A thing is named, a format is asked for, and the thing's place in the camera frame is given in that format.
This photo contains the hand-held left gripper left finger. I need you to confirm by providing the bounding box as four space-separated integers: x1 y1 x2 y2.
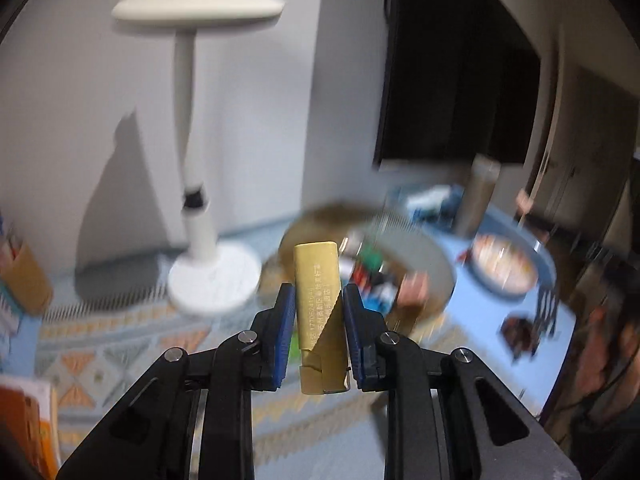
56 282 296 480

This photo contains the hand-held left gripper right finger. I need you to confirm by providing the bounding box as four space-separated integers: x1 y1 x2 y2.
342 282 583 480

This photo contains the gold lighter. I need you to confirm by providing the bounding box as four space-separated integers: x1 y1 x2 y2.
292 241 348 396

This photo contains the round tray with items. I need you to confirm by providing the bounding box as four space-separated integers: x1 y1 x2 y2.
260 205 458 331

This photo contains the copper coloured packet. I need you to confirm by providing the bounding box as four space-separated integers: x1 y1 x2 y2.
400 275 429 312

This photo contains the white desk lamp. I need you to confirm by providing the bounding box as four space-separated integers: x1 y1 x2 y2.
111 0 287 317

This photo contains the white and blue box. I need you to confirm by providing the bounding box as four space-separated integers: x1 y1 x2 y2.
405 186 463 221

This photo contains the brown star shaped piece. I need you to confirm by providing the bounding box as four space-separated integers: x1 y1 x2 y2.
500 316 538 356

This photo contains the pink patterned bowl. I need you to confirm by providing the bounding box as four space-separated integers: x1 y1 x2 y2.
465 234 541 297

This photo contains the patterned table mat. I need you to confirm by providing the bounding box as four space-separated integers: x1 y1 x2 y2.
35 240 451 461

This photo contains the brown cardboard tube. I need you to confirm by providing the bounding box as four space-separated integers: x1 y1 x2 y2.
455 155 501 238

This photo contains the dark reddish cloth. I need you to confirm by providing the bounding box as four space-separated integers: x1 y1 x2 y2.
575 305 640 411

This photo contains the brown pen holder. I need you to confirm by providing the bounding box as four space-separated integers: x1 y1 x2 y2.
0 237 53 316

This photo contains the orange book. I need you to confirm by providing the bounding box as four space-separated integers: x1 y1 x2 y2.
0 380 61 480

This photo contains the blue picture box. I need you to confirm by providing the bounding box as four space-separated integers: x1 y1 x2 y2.
0 280 23 341

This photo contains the black television screen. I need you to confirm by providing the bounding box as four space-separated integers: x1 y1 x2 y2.
375 0 543 171

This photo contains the wooden cabinet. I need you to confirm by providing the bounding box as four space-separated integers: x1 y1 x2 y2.
525 25 636 241

